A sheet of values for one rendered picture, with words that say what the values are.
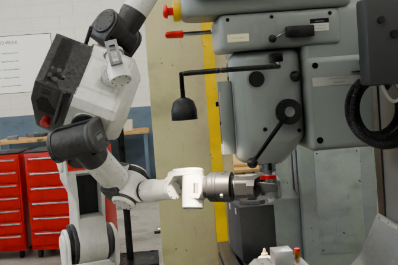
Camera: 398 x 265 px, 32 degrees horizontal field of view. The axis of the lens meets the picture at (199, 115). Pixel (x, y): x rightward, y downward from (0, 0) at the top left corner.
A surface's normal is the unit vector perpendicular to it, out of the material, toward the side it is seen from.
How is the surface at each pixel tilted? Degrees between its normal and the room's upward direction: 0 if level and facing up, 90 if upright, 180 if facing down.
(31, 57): 90
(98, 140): 79
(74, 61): 59
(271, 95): 90
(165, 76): 90
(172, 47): 90
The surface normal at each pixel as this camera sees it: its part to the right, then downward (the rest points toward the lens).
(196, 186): -0.29, -0.18
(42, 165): -0.07, 0.06
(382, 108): -0.99, 0.07
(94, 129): 0.93, -0.25
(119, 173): 0.88, 0.04
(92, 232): 0.40, -0.14
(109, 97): 0.32, -0.51
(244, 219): 0.15, 0.04
